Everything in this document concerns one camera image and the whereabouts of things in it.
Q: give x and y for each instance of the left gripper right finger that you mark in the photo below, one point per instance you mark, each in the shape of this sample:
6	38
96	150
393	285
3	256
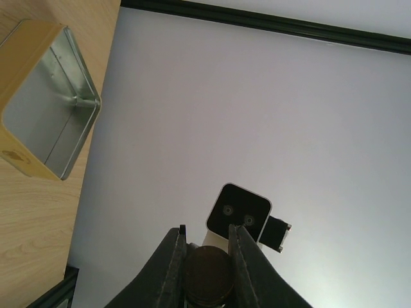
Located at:
256	282

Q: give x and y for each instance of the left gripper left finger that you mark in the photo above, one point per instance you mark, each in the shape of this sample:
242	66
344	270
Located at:
159	283

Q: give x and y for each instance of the gold tin box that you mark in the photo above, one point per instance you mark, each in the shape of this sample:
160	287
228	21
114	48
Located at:
49	102

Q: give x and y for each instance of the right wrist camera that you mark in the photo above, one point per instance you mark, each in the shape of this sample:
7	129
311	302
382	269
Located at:
241	207

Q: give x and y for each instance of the black mounting rail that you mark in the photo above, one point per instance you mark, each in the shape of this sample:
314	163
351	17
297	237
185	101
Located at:
61	295

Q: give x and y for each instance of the black enclosure frame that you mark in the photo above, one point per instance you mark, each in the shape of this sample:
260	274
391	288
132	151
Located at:
276	24

